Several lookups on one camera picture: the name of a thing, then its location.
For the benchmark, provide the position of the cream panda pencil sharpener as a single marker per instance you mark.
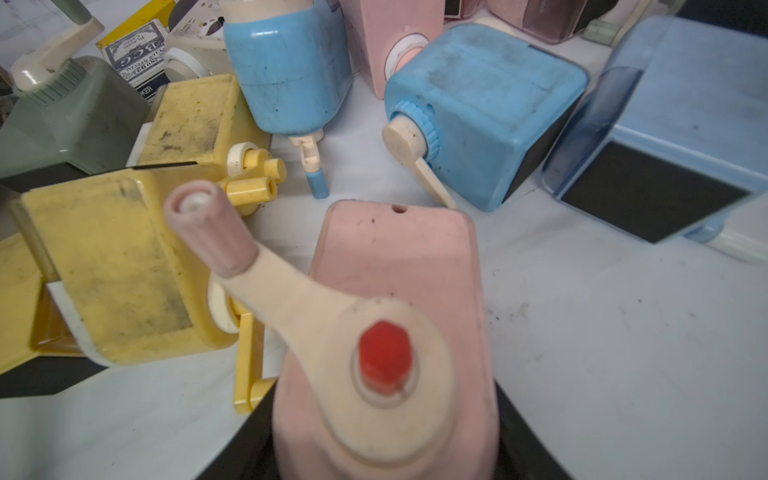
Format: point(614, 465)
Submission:
point(195, 47)

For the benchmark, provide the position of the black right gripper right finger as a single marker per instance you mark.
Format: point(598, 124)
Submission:
point(521, 455)

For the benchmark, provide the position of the yellow pencil sharpener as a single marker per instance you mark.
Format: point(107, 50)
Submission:
point(198, 121)
point(95, 278)

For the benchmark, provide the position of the pink pencil sharpener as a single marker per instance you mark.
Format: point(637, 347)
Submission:
point(388, 372)
point(384, 35)
point(552, 21)

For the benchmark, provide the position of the dark blue pencil sharpener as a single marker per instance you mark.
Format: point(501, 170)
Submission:
point(673, 137)

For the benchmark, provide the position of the blue playing card box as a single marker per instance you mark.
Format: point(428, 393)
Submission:
point(139, 58)

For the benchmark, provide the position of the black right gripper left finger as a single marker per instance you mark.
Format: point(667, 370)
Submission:
point(250, 454)

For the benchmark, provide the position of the yellow wooden block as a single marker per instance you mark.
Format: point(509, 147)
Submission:
point(154, 10)

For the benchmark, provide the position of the light green pencil sharpener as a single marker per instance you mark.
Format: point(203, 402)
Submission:
point(74, 117)

